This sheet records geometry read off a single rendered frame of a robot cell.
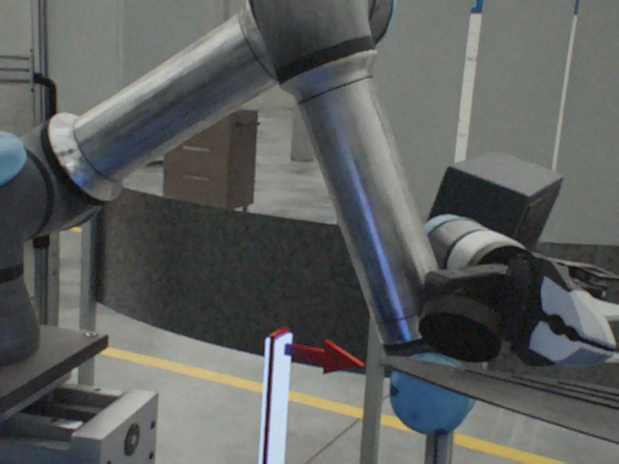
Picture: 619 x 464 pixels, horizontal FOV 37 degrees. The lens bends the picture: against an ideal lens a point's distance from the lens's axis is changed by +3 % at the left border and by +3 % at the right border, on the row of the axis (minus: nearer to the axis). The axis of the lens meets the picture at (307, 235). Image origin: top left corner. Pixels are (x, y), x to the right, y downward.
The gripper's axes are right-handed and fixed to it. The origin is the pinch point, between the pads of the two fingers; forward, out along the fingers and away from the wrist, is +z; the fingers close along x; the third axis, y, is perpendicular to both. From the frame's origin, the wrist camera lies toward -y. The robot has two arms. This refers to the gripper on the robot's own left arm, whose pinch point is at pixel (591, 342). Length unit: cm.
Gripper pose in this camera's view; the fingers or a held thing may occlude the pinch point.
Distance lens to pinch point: 72.1
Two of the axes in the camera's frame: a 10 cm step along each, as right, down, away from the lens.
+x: -1.7, 9.7, 1.7
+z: 2.2, 2.1, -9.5
